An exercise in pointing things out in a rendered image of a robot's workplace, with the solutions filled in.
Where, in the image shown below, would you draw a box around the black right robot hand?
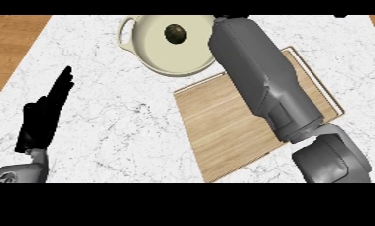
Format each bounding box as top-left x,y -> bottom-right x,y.
213,14 -> 251,20

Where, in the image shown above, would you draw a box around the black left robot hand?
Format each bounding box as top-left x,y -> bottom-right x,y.
14,65 -> 77,154

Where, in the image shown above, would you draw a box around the pale wooden tray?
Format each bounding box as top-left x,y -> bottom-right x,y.
173,46 -> 347,184

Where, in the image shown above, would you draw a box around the dark green squash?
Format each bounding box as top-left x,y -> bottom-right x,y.
163,23 -> 188,45

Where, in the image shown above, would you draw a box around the cream pot with handle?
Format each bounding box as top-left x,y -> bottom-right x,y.
115,15 -> 220,78

